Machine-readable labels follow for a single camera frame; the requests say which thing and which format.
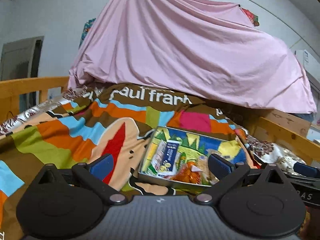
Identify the pink white snack pouch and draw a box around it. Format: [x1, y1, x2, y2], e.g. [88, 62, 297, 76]
[151, 140, 167, 174]

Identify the grey door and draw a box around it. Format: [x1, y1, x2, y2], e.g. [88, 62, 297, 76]
[1, 36, 44, 81]

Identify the orange snack packet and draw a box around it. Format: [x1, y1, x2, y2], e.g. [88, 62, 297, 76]
[170, 161, 202, 184]

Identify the floral satin blanket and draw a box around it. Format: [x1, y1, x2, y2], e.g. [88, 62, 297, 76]
[1, 85, 299, 171]

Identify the blue milk carton box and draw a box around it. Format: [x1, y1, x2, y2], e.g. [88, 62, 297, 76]
[158, 140, 181, 176]

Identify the pink bed sheet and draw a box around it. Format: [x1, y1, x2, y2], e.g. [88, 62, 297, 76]
[68, 0, 317, 114]

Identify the red floral wall cloth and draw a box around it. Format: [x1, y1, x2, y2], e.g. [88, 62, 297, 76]
[242, 8, 260, 27]

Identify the green corn sausage stick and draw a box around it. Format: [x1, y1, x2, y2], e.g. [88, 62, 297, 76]
[176, 152, 186, 172]

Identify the clear rice crisp bar pack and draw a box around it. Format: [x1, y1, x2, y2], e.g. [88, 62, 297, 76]
[196, 155, 219, 185]

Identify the colourful paul frank quilt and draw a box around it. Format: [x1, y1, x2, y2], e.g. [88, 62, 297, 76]
[1, 83, 251, 239]

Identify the wooden bed frame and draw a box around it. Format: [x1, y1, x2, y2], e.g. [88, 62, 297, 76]
[1, 76, 319, 165]

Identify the white air conditioner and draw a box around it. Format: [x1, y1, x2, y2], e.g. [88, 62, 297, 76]
[295, 50, 320, 81]

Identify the colourful dinosaur metal tray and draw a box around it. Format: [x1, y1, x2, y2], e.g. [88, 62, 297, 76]
[138, 126, 247, 191]

